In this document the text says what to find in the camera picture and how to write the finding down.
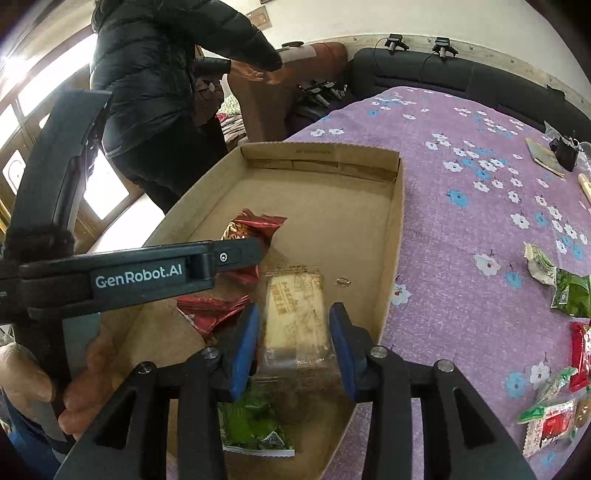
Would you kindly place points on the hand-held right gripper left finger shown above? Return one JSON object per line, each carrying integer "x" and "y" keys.
{"x": 242, "y": 350}

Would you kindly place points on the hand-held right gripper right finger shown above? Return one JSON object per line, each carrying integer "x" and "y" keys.
{"x": 341, "y": 350}

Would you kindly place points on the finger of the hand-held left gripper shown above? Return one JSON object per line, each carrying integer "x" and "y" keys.
{"x": 240, "y": 258}

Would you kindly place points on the red foil snack packet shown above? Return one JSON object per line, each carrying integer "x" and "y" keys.
{"x": 207, "y": 309}
{"x": 251, "y": 221}

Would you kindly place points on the clear cake packet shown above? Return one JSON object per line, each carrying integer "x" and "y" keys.
{"x": 293, "y": 314}

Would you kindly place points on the shallow cardboard box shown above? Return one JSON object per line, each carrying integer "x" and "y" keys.
{"x": 323, "y": 221}

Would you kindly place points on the green zigzag-edged snack packet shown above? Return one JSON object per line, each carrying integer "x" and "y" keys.
{"x": 572, "y": 293}

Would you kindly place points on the red yellow-label snack packet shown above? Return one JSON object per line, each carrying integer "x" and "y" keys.
{"x": 581, "y": 355}

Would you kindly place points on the person's left forearm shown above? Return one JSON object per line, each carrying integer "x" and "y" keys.
{"x": 21, "y": 436}

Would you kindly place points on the person's left hand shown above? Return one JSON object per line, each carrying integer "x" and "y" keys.
{"x": 25, "y": 376}

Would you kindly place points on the wooden glazed door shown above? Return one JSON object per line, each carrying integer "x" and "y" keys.
{"x": 90, "y": 221}

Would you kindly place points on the floral cloth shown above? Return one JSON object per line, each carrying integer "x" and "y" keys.
{"x": 231, "y": 120}

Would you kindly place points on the purple floral blanket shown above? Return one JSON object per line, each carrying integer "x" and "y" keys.
{"x": 461, "y": 277}

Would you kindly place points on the brown armchair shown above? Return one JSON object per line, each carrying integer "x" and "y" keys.
{"x": 263, "y": 106}

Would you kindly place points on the brown handbag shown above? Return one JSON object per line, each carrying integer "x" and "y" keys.
{"x": 207, "y": 101}

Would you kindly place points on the black tools on armchair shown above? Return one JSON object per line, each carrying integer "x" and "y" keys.
{"x": 321, "y": 90}

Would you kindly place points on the white green-striped snack packet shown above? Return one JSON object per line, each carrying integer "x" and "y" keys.
{"x": 540, "y": 413}

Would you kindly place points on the white green snack packet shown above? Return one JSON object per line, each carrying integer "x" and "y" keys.
{"x": 540, "y": 265}

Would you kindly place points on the small green white packet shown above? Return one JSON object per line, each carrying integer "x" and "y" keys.
{"x": 556, "y": 385}

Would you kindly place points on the white red snack packet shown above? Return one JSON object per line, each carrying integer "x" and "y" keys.
{"x": 549, "y": 429}

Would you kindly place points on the brown round snack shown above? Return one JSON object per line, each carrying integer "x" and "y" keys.
{"x": 584, "y": 413}

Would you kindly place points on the black sofa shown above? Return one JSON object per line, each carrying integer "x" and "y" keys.
{"x": 415, "y": 69}

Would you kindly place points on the black clamp device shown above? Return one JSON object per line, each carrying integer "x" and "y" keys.
{"x": 393, "y": 42}
{"x": 443, "y": 46}

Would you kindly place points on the thin printed booklet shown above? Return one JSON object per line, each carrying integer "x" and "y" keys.
{"x": 540, "y": 154}

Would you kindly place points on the cream long box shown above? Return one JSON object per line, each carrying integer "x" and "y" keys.
{"x": 585, "y": 187}

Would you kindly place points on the black cup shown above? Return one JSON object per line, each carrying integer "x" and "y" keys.
{"x": 565, "y": 152}

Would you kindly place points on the wall picture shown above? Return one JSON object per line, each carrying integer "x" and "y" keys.
{"x": 261, "y": 17}

